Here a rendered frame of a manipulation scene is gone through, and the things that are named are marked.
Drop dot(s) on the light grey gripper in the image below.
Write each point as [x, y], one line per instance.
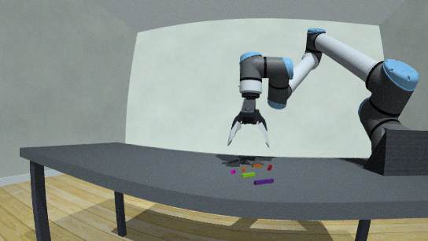
[257, 117]

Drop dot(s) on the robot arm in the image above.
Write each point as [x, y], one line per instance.
[390, 82]

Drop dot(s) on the purple rod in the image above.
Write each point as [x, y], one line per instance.
[267, 181]

